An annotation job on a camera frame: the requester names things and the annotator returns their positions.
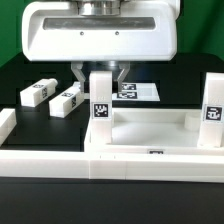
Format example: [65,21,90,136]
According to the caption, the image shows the white desk top tray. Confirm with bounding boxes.
[84,108,224,156]

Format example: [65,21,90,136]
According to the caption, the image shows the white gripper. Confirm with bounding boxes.
[22,0,181,93]

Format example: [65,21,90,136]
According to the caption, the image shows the tag marker base plate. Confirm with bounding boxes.
[112,82,160,102]

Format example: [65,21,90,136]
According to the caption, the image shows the white U-shaped fence frame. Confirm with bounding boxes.
[0,108,224,184]

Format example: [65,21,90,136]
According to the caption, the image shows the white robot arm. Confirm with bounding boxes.
[22,0,180,83]

